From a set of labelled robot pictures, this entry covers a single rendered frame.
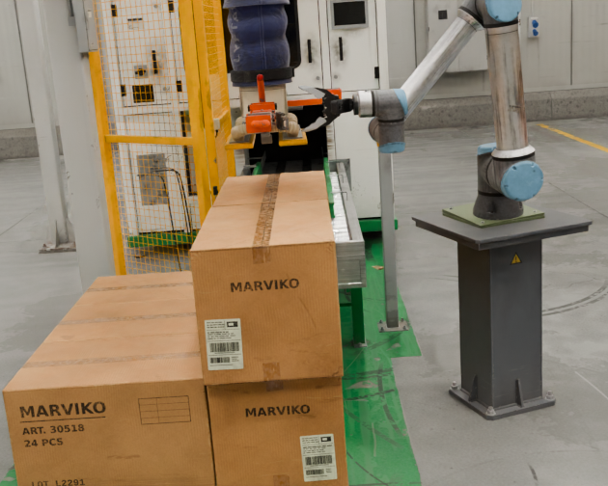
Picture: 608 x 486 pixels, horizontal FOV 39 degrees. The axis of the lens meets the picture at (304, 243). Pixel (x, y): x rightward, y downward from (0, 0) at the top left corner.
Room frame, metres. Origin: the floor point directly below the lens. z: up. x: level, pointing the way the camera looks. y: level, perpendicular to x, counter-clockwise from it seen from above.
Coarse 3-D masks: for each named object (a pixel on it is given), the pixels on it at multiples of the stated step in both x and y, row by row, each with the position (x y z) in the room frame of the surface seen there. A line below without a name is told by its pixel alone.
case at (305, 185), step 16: (240, 176) 3.48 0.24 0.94; (256, 176) 3.46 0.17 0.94; (272, 176) 3.43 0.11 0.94; (288, 176) 3.40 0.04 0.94; (304, 176) 3.37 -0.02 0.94; (320, 176) 3.35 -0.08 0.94; (224, 192) 3.16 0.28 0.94; (240, 192) 3.13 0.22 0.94; (256, 192) 3.11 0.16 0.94; (272, 192) 3.09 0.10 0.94; (288, 192) 3.07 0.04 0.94; (304, 192) 3.04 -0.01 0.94; (320, 192) 3.02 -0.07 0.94
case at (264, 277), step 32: (224, 224) 2.61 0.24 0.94; (256, 224) 2.57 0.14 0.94; (288, 224) 2.54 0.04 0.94; (320, 224) 2.51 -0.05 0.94; (192, 256) 2.30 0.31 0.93; (224, 256) 2.30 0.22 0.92; (256, 256) 2.30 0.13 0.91; (288, 256) 2.29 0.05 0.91; (320, 256) 2.29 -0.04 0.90; (224, 288) 2.30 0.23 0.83; (256, 288) 2.30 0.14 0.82; (288, 288) 2.29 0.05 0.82; (320, 288) 2.29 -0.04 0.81; (224, 320) 2.30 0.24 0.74; (256, 320) 2.30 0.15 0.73; (288, 320) 2.29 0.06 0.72; (320, 320) 2.29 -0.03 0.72; (224, 352) 2.30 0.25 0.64; (256, 352) 2.30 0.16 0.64; (288, 352) 2.29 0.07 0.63; (320, 352) 2.29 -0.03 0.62; (224, 384) 2.30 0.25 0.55
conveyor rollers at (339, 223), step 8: (336, 176) 5.64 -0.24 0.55; (336, 184) 5.36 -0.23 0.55; (336, 200) 4.90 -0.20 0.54; (336, 208) 4.64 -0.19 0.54; (336, 216) 4.46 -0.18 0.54; (344, 216) 4.45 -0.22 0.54; (336, 224) 4.28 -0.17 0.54; (344, 224) 4.27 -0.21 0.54; (336, 232) 4.09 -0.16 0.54; (344, 232) 4.09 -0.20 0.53; (336, 240) 3.92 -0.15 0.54; (344, 240) 3.92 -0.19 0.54
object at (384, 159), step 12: (384, 156) 4.16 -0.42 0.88; (384, 168) 4.16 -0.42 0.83; (384, 180) 4.16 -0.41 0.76; (384, 192) 4.16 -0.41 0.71; (384, 204) 4.16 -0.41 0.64; (384, 216) 4.16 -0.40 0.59; (384, 228) 4.16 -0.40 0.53; (384, 240) 4.16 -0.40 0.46; (384, 252) 4.16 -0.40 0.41; (384, 264) 4.16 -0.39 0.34; (396, 264) 4.16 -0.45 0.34; (384, 276) 4.18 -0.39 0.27; (396, 276) 4.16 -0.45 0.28; (396, 288) 4.16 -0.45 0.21; (396, 300) 4.16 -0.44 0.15; (396, 312) 4.16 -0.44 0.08; (396, 324) 4.16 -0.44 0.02
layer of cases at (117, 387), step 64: (64, 320) 3.00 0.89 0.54; (128, 320) 2.94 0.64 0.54; (192, 320) 2.89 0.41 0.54; (64, 384) 2.39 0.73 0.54; (128, 384) 2.37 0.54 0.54; (192, 384) 2.36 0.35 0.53; (256, 384) 2.36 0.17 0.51; (320, 384) 2.35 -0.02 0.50; (64, 448) 2.37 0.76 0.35; (128, 448) 2.37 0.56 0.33; (192, 448) 2.36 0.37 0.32; (256, 448) 2.36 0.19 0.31; (320, 448) 2.35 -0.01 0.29
